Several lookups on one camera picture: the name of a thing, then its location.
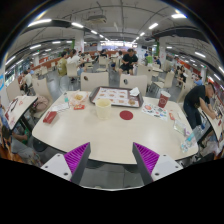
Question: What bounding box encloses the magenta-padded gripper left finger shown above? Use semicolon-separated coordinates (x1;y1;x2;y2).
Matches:
40;142;92;186

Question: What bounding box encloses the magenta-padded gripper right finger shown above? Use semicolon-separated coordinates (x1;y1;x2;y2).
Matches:
132;142;184;186

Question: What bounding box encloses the clear water bottle blue cap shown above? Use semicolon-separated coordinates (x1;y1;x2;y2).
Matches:
179;131;199;154

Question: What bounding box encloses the colourful printed leaflet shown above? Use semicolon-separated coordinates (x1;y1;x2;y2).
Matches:
141;102;169;122

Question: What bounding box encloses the red snack carton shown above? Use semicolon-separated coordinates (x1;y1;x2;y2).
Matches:
42;110;58;125

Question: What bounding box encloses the flat round red coaster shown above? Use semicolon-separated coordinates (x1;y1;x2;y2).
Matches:
119;110;134;121

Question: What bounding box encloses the white receipt paper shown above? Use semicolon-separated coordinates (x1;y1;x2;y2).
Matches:
51;102;70;113

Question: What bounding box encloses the cream plastic cup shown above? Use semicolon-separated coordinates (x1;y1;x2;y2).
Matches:
95;98;112;120

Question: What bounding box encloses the clear food bag with fries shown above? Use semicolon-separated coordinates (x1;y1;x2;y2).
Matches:
68;90;89;107

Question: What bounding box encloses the red paper cup white lid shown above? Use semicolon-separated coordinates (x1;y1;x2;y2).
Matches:
157;90;172;109

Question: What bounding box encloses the beige backpack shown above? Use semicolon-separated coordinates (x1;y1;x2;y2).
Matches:
33;96;50;113

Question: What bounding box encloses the white paper napkin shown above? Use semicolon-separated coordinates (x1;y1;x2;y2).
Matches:
129;87;141;98

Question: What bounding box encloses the brown food tray paper liner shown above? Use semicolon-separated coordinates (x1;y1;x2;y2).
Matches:
88;86;145;109

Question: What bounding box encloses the white side table red print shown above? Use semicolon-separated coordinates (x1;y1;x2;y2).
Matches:
4;95;39;132

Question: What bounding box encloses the person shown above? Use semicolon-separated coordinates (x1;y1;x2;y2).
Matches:
118;48;139;76
66;49;86;83
19;69;34;94
57;50;69;78
182;82;218;131

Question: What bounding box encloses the beige chair with round hole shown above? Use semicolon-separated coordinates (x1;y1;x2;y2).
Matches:
119;73;148;98
80;71;110;93

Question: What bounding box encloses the beige chairs group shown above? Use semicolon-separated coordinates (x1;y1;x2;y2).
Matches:
5;54;193;103

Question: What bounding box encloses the ceiling light strips group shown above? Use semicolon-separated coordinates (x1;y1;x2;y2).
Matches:
4;12;224;75

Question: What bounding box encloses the ceiling air conditioner unit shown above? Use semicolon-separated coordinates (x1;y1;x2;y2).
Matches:
87;14;108;24

